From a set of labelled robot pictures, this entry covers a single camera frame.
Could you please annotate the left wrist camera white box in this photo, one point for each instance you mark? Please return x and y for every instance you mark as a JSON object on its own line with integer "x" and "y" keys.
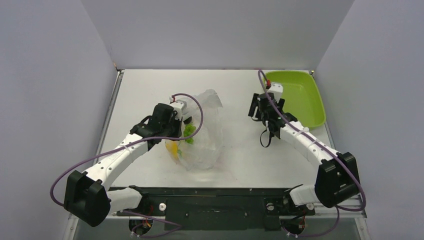
{"x": 180, "y": 106}

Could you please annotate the green fake grapes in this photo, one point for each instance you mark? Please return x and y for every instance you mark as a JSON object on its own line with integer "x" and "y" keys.
{"x": 189, "y": 129}

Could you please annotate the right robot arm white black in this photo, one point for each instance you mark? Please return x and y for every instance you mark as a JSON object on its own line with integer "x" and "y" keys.
{"x": 337, "y": 176}

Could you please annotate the dark brown fake fruit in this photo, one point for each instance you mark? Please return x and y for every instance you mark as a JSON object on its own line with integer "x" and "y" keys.
{"x": 188, "y": 120}

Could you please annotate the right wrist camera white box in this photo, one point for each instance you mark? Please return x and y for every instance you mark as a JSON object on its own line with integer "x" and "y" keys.
{"x": 274, "y": 87}

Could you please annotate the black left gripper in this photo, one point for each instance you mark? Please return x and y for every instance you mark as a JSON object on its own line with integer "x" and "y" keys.
{"x": 178, "y": 124}

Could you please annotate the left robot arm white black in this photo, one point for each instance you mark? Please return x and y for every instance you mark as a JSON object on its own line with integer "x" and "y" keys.
{"x": 88, "y": 195}

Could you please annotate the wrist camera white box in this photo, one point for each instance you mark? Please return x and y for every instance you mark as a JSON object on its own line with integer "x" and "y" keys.
{"x": 274, "y": 87}
{"x": 180, "y": 106}

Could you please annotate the aluminium table rail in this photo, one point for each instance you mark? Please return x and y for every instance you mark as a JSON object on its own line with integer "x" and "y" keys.
{"x": 109, "y": 111}

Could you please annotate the yellow fake fruit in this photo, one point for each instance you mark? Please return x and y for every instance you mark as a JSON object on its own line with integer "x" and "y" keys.
{"x": 172, "y": 148}

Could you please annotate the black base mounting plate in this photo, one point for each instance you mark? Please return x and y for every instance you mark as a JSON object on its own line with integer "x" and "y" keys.
{"x": 219, "y": 209}

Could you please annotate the green plastic tray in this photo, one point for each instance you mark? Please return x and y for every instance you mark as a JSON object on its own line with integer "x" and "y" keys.
{"x": 301, "y": 95}

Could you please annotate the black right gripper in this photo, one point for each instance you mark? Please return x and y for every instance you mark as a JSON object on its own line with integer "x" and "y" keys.
{"x": 265, "y": 108}

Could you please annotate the clear plastic bag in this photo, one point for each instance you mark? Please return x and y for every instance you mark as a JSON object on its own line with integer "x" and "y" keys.
{"x": 208, "y": 142}

